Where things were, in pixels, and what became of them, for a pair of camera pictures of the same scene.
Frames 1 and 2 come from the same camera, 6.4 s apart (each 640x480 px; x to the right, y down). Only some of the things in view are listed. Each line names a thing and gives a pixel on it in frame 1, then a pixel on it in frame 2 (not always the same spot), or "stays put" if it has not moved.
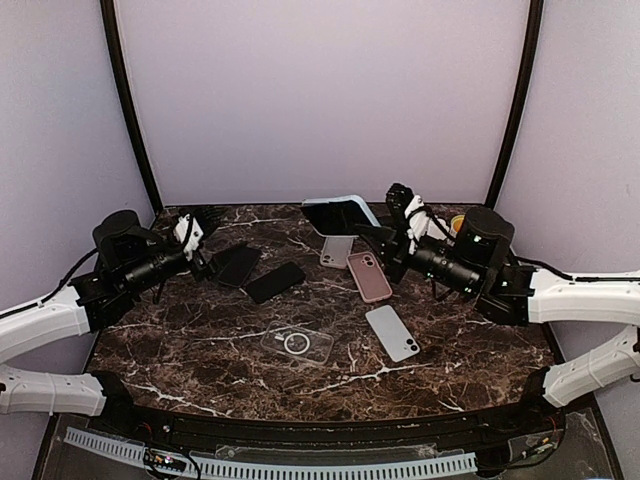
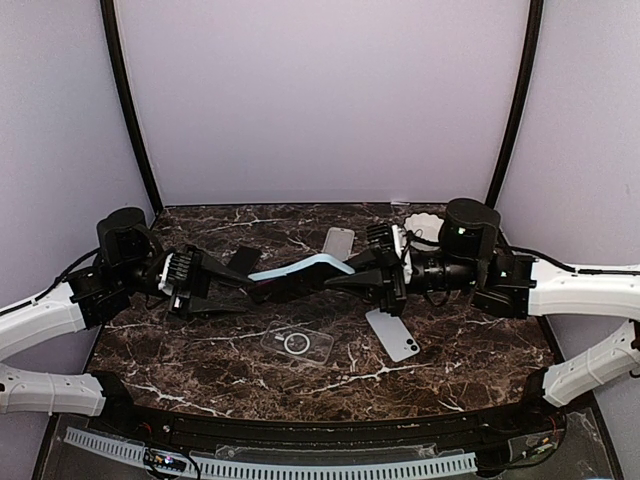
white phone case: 335,251 stays put
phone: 339,216 to 299,280
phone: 393,333 stays put
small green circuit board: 166,461 stays put
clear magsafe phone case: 297,341 stays put
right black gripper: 393,255 to 390,277
